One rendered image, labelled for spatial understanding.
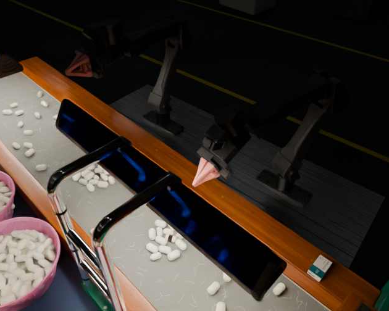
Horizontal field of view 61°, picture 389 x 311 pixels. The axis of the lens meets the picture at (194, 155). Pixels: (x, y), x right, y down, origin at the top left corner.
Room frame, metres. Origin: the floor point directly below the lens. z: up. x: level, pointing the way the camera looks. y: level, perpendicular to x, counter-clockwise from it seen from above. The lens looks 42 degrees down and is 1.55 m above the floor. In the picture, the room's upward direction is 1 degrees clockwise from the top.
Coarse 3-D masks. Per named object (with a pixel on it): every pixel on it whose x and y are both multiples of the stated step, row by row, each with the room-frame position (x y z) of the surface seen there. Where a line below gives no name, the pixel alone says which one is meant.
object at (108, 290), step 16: (112, 144) 0.50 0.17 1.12; (128, 144) 0.52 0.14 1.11; (80, 160) 0.45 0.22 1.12; (96, 160) 0.47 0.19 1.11; (64, 176) 0.42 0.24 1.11; (176, 176) 0.43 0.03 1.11; (48, 192) 0.40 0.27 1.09; (144, 192) 0.38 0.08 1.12; (160, 192) 0.39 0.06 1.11; (64, 208) 0.40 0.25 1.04; (128, 208) 0.34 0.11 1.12; (64, 224) 0.40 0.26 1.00; (112, 224) 0.32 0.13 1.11; (80, 240) 0.38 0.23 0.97; (96, 240) 0.30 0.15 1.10; (80, 256) 0.40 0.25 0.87; (96, 256) 0.30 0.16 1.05; (80, 272) 0.40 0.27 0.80; (96, 272) 0.38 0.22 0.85; (112, 272) 0.30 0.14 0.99; (96, 288) 0.40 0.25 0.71; (112, 288) 0.29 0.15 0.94; (96, 304) 0.37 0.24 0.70; (112, 304) 0.30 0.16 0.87
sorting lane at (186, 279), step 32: (0, 96) 1.27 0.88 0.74; (32, 96) 1.27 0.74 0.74; (0, 128) 1.03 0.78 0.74; (32, 128) 1.04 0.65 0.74; (32, 160) 0.85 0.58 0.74; (64, 160) 0.86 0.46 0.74; (64, 192) 0.71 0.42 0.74; (96, 192) 0.71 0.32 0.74; (128, 192) 0.71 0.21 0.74; (96, 224) 0.58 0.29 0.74; (128, 224) 0.59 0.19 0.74; (128, 256) 0.48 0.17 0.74; (192, 256) 0.49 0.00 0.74; (160, 288) 0.39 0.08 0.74; (192, 288) 0.40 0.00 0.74; (224, 288) 0.40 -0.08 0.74; (288, 288) 0.40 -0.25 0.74
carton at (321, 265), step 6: (318, 258) 0.46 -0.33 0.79; (324, 258) 0.46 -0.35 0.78; (312, 264) 0.45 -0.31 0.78; (318, 264) 0.45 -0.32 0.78; (324, 264) 0.45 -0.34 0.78; (330, 264) 0.45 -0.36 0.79; (312, 270) 0.43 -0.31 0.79; (318, 270) 0.43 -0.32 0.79; (324, 270) 0.43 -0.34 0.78; (312, 276) 0.42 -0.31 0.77; (318, 276) 0.41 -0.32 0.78
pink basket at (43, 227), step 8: (0, 224) 0.56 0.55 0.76; (8, 224) 0.56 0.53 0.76; (16, 224) 0.57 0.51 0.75; (24, 224) 0.57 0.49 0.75; (32, 224) 0.57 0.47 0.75; (40, 224) 0.57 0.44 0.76; (48, 224) 0.56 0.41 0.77; (0, 232) 0.55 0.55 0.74; (8, 232) 0.55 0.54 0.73; (40, 232) 0.56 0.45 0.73; (48, 232) 0.55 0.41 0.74; (56, 232) 0.53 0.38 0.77; (56, 240) 0.51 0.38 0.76; (56, 248) 0.50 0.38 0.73; (56, 256) 0.46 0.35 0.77; (56, 264) 0.46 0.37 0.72; (48, 280) 0.41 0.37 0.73; (24, 296) 0.35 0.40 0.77; (32, 296) 0.37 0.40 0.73; (40, 296) 0.39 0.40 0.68; (8, 304) 0.33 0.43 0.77; (16, 304) 0.35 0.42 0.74; (24, 304) 0.36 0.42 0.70
